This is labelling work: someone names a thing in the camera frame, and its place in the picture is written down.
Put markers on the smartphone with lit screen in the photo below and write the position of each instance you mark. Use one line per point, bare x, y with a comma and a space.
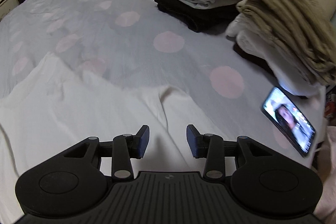
289, 120

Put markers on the white fluffy folded garment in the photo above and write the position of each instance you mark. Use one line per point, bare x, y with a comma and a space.
254, 44

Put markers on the white t-shirt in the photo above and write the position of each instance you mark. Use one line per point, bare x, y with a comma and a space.
54, 108

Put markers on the pink fluffy pyjama clothing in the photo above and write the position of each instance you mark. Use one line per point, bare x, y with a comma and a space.
325, 209

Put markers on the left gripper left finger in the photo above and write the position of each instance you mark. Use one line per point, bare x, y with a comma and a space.
123, 148

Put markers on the black folded garment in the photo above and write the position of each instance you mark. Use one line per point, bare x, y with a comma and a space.
199, 20

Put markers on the brown ribbed folded garment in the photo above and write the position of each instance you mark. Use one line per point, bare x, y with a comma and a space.
300, 31

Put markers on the grey pink-dotted bed sheet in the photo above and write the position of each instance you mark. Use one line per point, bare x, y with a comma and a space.
131, 44

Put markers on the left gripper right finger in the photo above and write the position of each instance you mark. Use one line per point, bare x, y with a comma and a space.
212, 148

